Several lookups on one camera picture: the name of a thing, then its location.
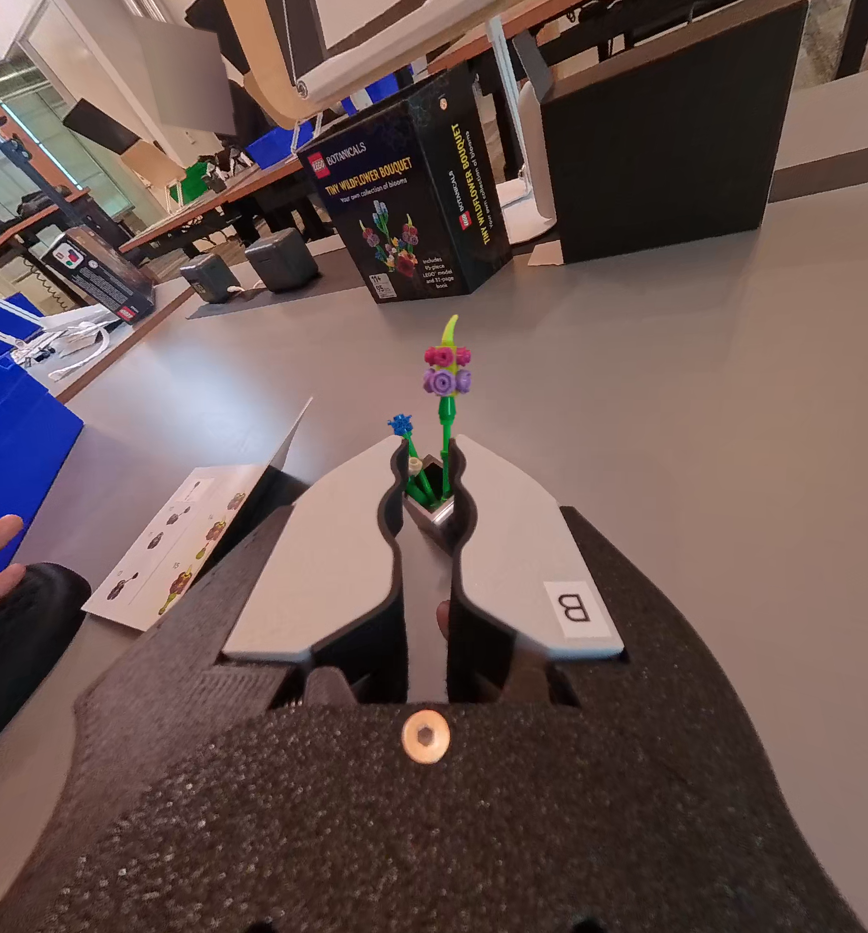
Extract green box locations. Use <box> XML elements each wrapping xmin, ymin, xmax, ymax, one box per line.
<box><xmin>166</xmin><ymin>160</ymin><xmax>212</xmax><ymax>205</ymax></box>

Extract toy brick instruction booklet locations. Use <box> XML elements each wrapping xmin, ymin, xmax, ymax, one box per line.
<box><xmin>83</xmin><ymin>397</ymin><xmax>314</xmax><ymax>631</ymax></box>

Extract grey speaker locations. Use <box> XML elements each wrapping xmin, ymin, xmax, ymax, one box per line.
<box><xmin>179</xmin><ymin>254</ymin><xmax>243</xmax><ymax>304</ymax></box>
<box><xmin>244</xmin><ymin>227</ymin><xmax>320</xmax><ymax>294</ymax></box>

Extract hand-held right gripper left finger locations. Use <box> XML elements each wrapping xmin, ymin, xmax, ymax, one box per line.
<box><xmin>221</xmin><ymin>434</ymin><xmax>410</xmax><ymax>705</ymax></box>

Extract white bag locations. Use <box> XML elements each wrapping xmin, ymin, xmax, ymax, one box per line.
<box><xmin>11</xmin><ymin>305</ymin><xmax>114</xmax><ymax>381</ymax></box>

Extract two grey cube devices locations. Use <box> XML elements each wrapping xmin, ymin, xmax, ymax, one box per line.
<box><xmin>186</xmin><ymin>237</ymin><xmax>380</xmax><ymax>322</ymax></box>

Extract large blue plastic bin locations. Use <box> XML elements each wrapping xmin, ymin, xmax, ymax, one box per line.
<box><xmin>0</xmin><ymin>361</ymin><xmax>85</xmax><ymax>527</ymax></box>

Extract stack of blue bins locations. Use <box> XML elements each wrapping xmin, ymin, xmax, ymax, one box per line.
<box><xmin>246</xmin><ymin>120</ymin><xmax>317</xmax><ymax>170</ymax></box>

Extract short wooden table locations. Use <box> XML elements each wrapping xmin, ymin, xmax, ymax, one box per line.
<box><xmin>0</xmin><ymin>188</ymin><xmax>92</xmax><ymax>263</ymax></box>

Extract flat black toy box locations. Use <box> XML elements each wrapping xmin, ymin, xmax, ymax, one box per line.
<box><xmin>40</xmin><ymin>226</ymin><xmax>158</xmax><ymax>325</ymax></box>

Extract long wooden table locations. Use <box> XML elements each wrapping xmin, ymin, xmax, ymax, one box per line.
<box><xmin>117</xmin><ymin>156</ymin><xmax>314</xmax><ymax>256</ymax></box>

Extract black flower set box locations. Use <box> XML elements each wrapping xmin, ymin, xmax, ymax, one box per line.
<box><xmin>297</xmin><ymin>62</ymin><xmax>514</xmax><ymax>306</ymax></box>

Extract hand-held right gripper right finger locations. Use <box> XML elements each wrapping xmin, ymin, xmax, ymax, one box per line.
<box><xmin>445</xmin><ymin>434</ymin><xmax>630</xmax><ymax>704</ymax></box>

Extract black panel box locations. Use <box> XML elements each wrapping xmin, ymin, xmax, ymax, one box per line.
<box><xmin>539</xmin><ymin>0</ymin><xmax>810</xmax><ymax>265</ymax></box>

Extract toy brick flower bouquet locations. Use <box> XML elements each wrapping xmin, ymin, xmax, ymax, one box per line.
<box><xmin>386</xmin><ymin>313</ymin><xmax>473</xmax><ymax>558</ymax></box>

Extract black monitor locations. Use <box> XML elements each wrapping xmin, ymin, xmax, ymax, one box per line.
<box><xmin>62</xmin><ymin>98</ymin><xmax>143</xmax><ymax>156</ymax></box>

